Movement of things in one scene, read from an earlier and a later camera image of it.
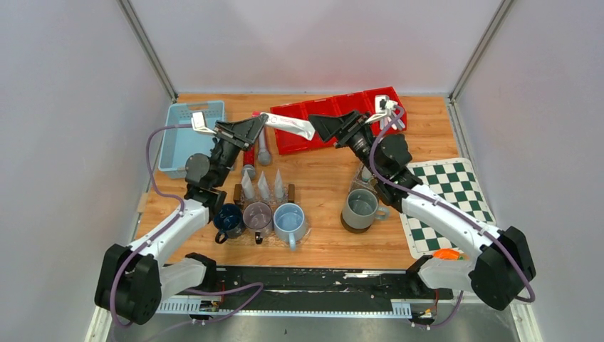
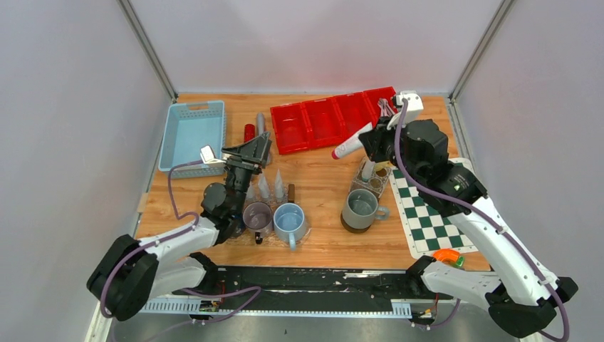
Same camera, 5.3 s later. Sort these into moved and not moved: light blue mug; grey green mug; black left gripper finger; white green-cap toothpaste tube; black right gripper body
Moved: black right gripper body; black left gripper finger
Not moved: light blue mug; white green-cap toothpaste tube; grey green mug
